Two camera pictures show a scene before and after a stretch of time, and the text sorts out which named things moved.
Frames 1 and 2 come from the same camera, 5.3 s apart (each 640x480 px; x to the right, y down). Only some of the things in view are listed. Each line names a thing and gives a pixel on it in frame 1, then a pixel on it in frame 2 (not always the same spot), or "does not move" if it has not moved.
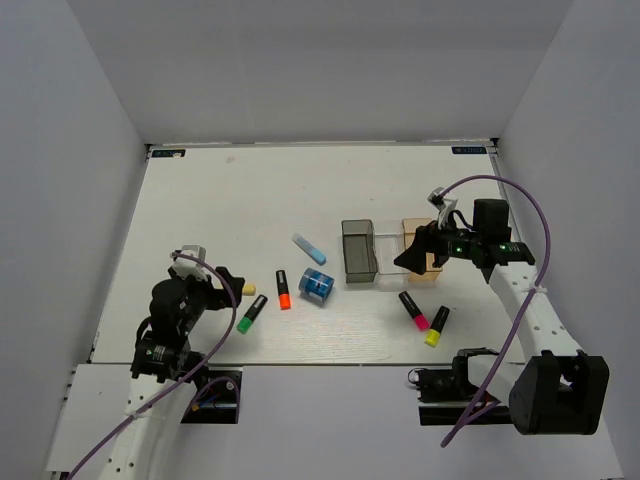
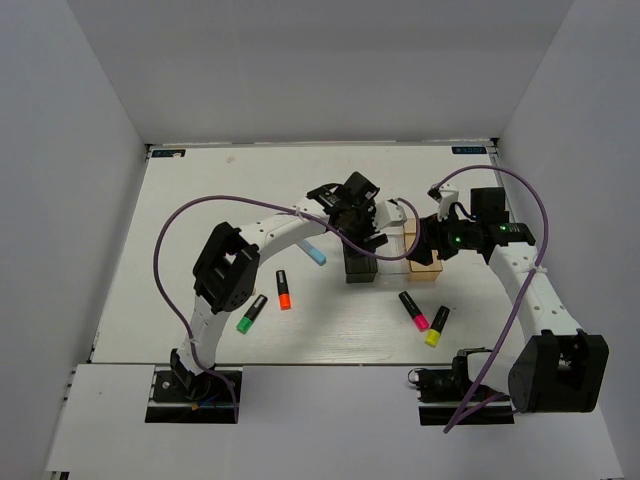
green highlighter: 253,313 does not move
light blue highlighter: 312,251 does not move
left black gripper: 217,294 -> 369,211
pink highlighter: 417,316 does not move
